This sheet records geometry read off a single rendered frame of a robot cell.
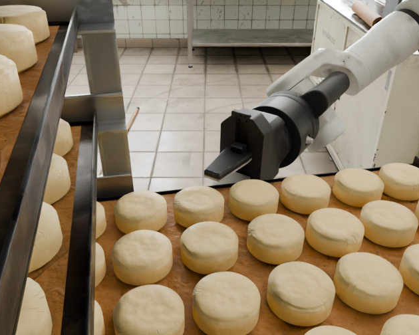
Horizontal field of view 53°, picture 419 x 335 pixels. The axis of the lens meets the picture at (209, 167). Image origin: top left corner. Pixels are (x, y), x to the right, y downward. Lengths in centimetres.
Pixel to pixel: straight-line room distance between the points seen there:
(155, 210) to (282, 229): 12
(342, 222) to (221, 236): 11
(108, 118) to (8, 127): 23
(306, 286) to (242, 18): 456
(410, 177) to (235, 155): 19
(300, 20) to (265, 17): 39
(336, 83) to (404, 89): 125
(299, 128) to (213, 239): 22
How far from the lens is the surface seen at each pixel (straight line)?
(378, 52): 68
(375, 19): 212
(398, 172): 49
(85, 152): 36
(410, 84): 186
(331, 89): 59
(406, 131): 195
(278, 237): 37
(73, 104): 41
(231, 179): 48
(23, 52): 27
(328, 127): 63
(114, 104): 41
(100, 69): 40
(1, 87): 21
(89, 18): 39
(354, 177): 47
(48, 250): 25
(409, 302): 37
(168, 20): 484
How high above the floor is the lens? 130
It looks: 31 degrees down
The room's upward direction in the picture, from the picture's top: straight up
